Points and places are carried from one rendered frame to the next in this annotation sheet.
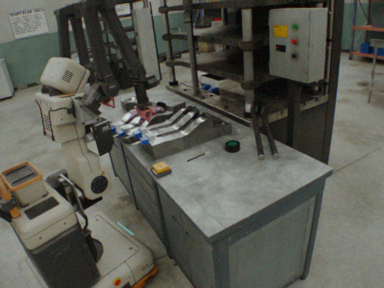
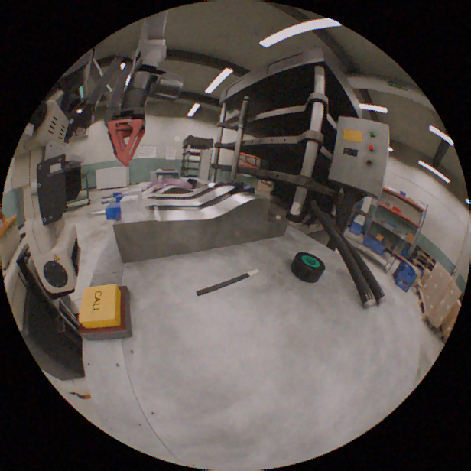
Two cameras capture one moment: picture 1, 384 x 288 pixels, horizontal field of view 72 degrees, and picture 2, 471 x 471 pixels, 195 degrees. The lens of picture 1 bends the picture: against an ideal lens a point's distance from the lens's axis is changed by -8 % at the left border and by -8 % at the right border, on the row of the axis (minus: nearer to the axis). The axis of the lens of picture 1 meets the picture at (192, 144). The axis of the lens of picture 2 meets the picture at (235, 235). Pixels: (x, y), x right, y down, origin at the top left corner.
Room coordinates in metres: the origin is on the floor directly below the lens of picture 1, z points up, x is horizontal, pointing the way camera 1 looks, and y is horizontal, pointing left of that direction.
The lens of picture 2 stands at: (1.13, 0.01, 0.99)
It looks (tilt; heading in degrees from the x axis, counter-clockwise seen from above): 26 degrees down; 351
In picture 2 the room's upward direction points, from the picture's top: 10 degrees clockwise
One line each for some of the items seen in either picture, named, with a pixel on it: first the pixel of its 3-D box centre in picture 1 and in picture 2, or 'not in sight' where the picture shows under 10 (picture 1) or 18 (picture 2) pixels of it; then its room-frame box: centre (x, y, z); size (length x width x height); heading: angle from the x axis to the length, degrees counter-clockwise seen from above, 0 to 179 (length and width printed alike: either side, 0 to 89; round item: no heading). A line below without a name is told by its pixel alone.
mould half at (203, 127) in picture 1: (183, 128); (209, 207); (1.55, 0.04, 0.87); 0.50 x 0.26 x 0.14; 117
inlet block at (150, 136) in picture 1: (142, 141); (112, 211); (1.38, 0.26, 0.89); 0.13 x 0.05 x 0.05; 117
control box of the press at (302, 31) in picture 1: (292, 126); (333, 242); (1.68, -0.68, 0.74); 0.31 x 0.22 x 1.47; 27
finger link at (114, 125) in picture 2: (146, 112); (125, 137); (1.38, 0.21, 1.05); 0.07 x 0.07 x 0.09; 27
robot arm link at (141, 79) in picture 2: (140, 87); (141, 85); (1.40, 0.22, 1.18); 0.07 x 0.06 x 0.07; 135
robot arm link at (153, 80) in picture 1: (144, 78); (157, 77); (1.43, 0.20, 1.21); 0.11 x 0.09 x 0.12; 135
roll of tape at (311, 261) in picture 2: (232, 146); (307, 266); (1.34, -0.21, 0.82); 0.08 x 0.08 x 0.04
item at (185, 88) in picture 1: (238, 91); (267, 199); (2.48, -0.47, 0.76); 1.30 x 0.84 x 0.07; 27
